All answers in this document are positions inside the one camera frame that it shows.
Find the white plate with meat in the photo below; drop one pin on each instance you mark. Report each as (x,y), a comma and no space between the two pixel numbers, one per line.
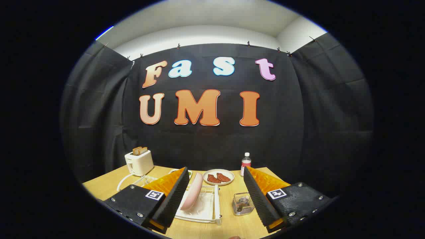
(215,171)

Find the black backdrop cloth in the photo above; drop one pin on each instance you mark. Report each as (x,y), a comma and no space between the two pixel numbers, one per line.
(215,146)

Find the pink plate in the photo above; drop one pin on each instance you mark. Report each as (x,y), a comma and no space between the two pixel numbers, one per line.
(192,194)

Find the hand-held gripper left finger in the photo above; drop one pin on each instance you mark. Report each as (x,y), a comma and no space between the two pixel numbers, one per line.
(172,199)

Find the clear bottle with red label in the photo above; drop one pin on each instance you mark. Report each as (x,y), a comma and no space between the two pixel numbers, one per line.
(246,162)

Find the white toaster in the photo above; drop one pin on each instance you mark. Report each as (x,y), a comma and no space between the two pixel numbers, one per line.
(139,162)

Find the red meat slice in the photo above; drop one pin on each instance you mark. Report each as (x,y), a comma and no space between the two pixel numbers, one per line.
(214,179)
(224,177)

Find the white drain tray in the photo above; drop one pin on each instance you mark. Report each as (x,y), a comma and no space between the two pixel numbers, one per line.
(206,207)

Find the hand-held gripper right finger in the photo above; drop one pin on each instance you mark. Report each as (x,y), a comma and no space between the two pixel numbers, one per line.
(260,199)

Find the brown toast slice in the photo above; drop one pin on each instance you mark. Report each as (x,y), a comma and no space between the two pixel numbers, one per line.
(143,150)
(136,151)

